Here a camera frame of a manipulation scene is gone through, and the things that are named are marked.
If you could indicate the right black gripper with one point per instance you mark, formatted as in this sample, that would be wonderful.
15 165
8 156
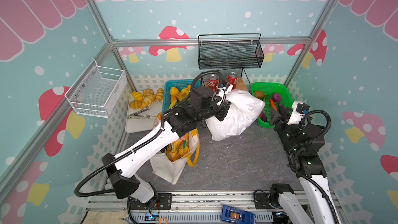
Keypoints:
280 117

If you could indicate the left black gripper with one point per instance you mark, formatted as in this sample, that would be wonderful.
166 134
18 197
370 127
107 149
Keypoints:
223 109

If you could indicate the white plastic grocery bag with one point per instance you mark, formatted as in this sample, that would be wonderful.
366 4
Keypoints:
244 110

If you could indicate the orange yellow snack bag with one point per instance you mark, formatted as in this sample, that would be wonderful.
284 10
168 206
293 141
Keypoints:
178 149

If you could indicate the cream canvas tote bag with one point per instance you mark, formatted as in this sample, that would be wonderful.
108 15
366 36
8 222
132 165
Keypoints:
171 171

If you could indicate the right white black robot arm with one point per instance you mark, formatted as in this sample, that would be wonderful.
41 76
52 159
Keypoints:
302 135

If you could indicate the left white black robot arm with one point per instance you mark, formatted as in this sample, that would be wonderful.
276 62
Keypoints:
206 99

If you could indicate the left red soda can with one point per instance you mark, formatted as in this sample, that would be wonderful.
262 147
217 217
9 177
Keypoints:
212 82

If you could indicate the red soda can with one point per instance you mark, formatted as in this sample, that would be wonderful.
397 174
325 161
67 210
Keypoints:
232 79
212 82

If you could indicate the orange carrot toy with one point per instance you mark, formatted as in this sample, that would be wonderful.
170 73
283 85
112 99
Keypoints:
272 104

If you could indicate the right red soda can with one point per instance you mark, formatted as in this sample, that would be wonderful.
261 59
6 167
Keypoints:
232 79

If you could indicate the purple onion toy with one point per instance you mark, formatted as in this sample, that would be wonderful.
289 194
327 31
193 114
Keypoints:
276 97

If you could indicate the green plastic vegetable basket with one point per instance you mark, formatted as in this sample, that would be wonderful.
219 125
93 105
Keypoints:
269 89

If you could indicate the brown potato toy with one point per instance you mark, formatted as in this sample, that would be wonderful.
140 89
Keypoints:
259 94

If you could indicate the teal plastic fruit basket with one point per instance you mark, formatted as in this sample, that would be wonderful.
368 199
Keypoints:
176 90

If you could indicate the metal tongs on tray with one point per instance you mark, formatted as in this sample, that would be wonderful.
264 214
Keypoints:
152 110

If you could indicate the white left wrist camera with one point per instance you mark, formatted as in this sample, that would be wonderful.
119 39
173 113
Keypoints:
224 89

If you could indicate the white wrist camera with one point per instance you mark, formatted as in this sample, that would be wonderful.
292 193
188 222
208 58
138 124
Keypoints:
224 89
299 110

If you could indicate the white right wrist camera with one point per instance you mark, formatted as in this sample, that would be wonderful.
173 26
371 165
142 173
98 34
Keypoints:
299 110

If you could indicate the black wire wooden shelf rack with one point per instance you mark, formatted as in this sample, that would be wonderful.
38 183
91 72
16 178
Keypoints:
242 82

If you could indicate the black wire wall basket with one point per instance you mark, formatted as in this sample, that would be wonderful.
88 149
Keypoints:
225 51

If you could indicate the blue device on rail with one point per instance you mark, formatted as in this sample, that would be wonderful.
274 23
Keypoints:
233 215

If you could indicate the white wire wall basket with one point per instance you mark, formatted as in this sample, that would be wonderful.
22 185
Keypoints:
96 92

